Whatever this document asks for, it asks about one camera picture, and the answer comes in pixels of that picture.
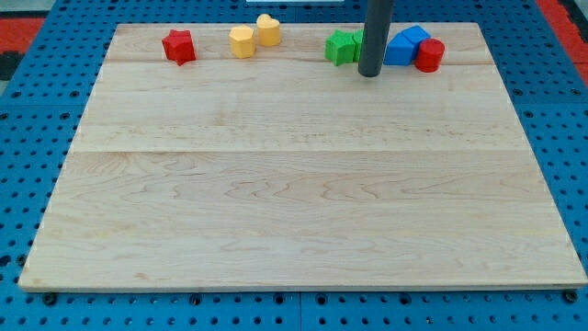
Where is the yellow heart block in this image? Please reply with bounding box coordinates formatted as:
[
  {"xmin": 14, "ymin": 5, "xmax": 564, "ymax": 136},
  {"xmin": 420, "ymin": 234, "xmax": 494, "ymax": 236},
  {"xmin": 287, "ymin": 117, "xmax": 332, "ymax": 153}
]
[{"xmin": 256, "ymin": 14, "xmax": 281, "ymax": 47}]

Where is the red star block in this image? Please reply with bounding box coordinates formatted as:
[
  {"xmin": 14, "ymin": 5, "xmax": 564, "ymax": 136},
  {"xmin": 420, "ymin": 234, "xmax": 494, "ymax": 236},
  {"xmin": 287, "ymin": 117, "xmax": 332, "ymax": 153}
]
[{"xmin": 162, "ymin": 29, "xmax": 197, "ymax": 66}]

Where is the blue block rear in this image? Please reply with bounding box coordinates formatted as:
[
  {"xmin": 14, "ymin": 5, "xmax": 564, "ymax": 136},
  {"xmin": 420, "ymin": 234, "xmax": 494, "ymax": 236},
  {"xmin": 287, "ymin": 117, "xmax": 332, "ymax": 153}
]
[{"xmin": 401, "ymin": 25, "xmax": 431, "ymax": 45}]

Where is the light wooden board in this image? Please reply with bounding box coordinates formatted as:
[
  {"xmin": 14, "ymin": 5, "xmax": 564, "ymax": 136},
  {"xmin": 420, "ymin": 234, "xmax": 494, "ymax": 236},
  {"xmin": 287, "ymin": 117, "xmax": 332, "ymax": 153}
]
[{"xmin": 19, "ymin": 23, "xmax": 587, "ymax": 292}]

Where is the red cylinder block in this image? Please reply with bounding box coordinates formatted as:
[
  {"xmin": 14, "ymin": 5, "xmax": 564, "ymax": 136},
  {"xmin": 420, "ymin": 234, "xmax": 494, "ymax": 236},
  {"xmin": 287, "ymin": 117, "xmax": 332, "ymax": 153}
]
[{"xmin": 414, "ymin": 38, "xmax": 446, "ymax": 73}]

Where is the green block behind rod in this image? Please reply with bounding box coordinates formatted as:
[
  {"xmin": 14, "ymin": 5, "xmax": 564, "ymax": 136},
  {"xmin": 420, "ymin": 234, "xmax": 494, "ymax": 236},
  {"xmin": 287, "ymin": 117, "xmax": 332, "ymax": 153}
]
[{"xmin": 352, "ymin": 29, "xmax": 364, "ymax": 63}]

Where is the green star block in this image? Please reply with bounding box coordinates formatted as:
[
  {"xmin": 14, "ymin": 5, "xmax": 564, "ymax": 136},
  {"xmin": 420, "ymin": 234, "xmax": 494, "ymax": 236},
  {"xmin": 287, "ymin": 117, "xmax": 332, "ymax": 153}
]
[{"xmin": 324, "ymin": 29, "xmax": 356, "ymax": 66}]

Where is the yellow hexagon block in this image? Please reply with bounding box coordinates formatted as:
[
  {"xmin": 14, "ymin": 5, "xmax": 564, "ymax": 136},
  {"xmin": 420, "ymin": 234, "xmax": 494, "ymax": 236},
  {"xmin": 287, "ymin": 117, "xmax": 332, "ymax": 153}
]
[{"xmin": 229, "ymin": 25, "xmax": 256, "ymax": 59}]

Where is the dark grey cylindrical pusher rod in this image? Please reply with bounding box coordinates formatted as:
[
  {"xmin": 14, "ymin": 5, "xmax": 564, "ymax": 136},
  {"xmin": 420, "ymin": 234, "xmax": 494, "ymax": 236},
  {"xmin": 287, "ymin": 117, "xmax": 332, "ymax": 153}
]
[{"xmin": 358, "ymin": 0, "xmax": 395, "ymax": 77}]

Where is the blue pentagon block front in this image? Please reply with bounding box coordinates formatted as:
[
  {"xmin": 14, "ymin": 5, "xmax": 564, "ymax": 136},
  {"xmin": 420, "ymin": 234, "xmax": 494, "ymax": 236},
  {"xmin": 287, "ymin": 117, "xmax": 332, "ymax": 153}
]
[{"xmin": 383, "ymin": 33, "xmax": 415, "ymax": 66}]

